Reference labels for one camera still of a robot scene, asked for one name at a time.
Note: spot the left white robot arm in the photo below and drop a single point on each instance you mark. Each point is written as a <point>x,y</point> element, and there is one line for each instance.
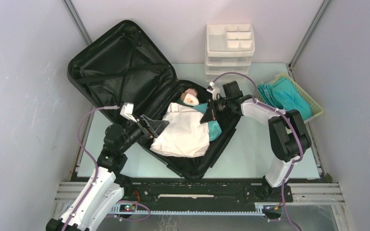
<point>106,186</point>

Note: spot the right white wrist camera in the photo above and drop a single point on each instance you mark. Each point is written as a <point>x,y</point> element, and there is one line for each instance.
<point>214,90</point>

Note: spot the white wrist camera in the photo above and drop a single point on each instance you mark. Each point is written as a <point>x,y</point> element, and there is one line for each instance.
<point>214,90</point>
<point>127,112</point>

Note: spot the aluminium frame rail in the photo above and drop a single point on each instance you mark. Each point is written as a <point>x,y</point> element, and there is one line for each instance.
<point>302,193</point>

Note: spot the black ribbed hard-shell suitcase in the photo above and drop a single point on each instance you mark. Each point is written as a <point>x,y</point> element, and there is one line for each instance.
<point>125,66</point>

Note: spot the grey slotted cable duct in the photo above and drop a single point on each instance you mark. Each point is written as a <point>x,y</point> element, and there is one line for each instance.
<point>118,209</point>

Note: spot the turquoise t-shirt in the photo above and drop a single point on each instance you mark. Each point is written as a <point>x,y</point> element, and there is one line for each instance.
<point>213,126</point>

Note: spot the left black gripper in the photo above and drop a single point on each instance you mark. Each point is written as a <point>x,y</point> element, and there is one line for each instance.
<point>156,126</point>

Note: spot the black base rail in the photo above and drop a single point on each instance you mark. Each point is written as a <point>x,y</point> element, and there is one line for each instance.
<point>200,195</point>

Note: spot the white plastic drawer organizer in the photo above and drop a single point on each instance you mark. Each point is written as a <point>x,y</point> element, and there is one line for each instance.
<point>229,48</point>

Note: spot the dark green folded garment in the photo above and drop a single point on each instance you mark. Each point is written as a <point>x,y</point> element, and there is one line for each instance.
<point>179,101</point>

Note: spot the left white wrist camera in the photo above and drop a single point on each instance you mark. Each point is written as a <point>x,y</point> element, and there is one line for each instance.
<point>127,112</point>

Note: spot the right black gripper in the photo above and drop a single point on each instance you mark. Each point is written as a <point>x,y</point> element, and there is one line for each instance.
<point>209,115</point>

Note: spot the pale yellow perforated basket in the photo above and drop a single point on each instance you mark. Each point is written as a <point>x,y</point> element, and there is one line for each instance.
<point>315,107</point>

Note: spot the white garment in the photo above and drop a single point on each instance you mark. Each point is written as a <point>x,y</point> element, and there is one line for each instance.
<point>185,136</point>

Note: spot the turquoise shorts with striped waistband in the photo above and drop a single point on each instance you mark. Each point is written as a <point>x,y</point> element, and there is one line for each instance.
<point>284,95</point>

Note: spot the pink brown small box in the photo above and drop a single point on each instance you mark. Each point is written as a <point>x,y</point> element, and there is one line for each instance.
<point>192,92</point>

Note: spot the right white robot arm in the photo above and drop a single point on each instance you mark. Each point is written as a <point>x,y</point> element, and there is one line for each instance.
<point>288,134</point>

